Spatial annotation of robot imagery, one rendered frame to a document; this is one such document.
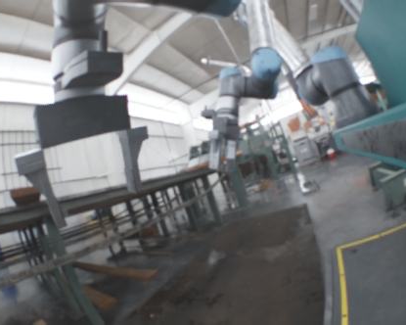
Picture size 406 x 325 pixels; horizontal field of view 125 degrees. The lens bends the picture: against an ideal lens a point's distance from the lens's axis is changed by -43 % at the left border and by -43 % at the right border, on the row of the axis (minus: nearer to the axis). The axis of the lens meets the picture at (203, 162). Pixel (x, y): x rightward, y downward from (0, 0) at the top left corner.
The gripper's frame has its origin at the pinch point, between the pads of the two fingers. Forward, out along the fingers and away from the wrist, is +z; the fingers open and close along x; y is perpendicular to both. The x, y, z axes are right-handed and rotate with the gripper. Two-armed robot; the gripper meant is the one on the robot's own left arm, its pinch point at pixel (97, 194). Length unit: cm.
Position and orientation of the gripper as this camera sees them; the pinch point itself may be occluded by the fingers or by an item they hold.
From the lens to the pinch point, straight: 28.3
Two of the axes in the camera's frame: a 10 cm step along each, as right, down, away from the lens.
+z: 0.8, 9.6, 2.7
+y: -8.1, -1.0, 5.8
